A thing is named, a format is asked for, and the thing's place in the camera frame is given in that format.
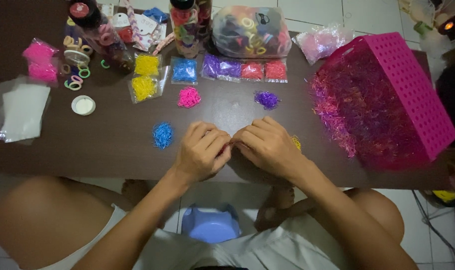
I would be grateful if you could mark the person's right fingers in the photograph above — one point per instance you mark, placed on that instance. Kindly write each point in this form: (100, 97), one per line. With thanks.
(250, 137)

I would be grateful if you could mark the large clear bag of scrunchies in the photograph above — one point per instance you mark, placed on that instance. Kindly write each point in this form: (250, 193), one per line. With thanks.
(250, 32)

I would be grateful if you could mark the small red rubber bands bunch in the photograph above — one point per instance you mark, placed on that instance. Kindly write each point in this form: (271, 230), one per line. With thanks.
(230, 143)

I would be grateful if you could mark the small bag of yellow bands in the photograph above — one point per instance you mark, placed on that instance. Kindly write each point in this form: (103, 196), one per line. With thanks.
(146, 65)

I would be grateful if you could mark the person's left leg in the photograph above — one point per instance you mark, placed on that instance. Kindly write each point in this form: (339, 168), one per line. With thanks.
(51, 221)

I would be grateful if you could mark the bag of red bands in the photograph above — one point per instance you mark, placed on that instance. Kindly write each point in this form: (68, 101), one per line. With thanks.
(252, 71)
(275, 70)

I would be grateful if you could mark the clutter with glowing lamp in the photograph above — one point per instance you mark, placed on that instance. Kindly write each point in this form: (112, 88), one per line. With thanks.
(437, 22)

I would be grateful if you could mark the stack of empty clear bags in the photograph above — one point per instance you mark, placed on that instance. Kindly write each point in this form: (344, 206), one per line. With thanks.
(23, 110)

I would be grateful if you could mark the person's left fingers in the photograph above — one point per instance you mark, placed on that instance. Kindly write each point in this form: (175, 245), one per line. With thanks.
(216, 140)

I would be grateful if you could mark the purple rubber bands pile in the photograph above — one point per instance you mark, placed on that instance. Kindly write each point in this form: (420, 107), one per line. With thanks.
(266, 99)

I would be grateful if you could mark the bag of pink bands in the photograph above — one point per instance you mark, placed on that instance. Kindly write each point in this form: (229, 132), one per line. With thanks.
(38, 51)
(43, 72)

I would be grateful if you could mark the crumpled clear bag, pale pink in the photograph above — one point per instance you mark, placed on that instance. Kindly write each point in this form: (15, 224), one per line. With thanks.
(321, 43)

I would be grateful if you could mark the bag of purple bands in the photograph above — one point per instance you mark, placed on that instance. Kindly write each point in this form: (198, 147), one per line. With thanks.
(210, 65)
(229, 69)

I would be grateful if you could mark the person's right hand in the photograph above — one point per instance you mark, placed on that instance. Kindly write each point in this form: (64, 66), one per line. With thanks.
(272, 150)

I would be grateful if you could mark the blue rubber bands pile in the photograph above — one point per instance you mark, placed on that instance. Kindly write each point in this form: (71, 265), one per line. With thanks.
(163, 135)

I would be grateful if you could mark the heap of mixed rubber bands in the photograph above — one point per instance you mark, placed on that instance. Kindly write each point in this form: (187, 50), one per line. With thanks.
(362, 108)

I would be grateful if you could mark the white round lid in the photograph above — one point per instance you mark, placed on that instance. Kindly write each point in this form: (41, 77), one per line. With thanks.
(83, 105)

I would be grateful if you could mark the yellow rubber bands pile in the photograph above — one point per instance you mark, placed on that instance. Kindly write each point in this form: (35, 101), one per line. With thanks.
(296, 143)

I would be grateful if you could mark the person's leg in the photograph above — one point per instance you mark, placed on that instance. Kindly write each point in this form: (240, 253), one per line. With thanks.
(381, 213)
(51, 221)

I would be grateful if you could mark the pink braided headband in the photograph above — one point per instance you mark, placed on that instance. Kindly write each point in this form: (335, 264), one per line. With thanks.
(132, 20)

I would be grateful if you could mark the blue plastic stool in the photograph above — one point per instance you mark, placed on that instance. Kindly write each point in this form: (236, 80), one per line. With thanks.
(210, 225)

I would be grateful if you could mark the bag of blue bands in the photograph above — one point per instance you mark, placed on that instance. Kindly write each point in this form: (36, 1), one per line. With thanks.
(184, 70)

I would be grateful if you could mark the person's right foot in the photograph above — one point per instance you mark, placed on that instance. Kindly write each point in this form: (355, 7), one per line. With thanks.
(274, 210)

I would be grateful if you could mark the pink rubber bands pile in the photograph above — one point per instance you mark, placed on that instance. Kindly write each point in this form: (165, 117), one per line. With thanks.
(189, 97)

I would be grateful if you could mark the white cards of hair accessories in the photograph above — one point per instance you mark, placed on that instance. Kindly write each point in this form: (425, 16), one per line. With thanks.
(145, 26)

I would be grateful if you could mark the yellow object in bowl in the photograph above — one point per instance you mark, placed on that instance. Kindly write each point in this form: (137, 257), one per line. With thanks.
(445, 195)

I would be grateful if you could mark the person's right leg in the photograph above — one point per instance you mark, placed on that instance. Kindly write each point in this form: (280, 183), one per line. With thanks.
(381, 213)

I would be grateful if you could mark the person's white shorts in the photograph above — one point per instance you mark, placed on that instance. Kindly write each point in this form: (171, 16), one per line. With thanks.
(261, 251)

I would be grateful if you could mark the person's left hand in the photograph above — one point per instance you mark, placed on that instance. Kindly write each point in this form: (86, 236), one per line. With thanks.
(199, 150)

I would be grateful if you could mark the pink perforated plastic basket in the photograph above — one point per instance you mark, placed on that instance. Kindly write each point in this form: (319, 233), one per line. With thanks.
(411, 86)

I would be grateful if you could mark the blue scrunchie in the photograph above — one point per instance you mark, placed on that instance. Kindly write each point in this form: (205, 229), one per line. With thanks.
(155, 14)

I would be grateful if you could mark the large bag of yellow bands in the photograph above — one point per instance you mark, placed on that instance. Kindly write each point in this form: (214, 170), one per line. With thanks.
(143, 87)

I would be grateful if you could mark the open clear plastic jar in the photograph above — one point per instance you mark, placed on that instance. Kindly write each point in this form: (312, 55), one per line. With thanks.
(76, 57)

